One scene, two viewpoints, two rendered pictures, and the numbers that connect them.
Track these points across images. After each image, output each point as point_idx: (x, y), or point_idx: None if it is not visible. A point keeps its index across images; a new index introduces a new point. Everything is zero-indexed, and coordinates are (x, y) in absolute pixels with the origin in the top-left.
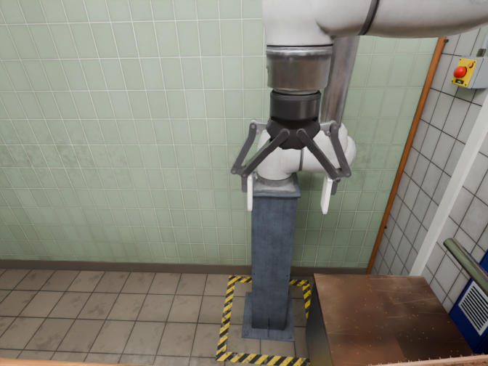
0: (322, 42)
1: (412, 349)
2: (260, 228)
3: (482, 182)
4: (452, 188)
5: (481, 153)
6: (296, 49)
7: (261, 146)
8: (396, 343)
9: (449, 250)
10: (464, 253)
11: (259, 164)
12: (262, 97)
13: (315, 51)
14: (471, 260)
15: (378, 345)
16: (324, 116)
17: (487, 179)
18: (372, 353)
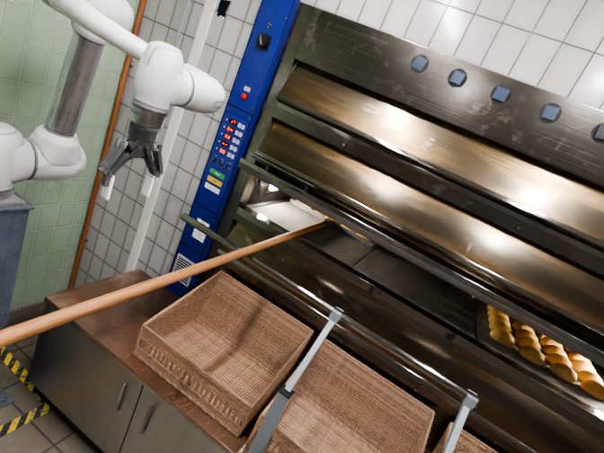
0: (168, 109)
1: (154, 315)
2: None
3: (173, 183)
4: (153, 190)
5: (170, 162)
6: (160, 111)
7: None
8: (143, 316)
9: (184, 219)
10: (192, 218)
11: None
12: None
13: (166, 112)
14: (197, 221)
15: (132, 323)
16: (62, 123)
17: (176, 180)
18: (131, 329)
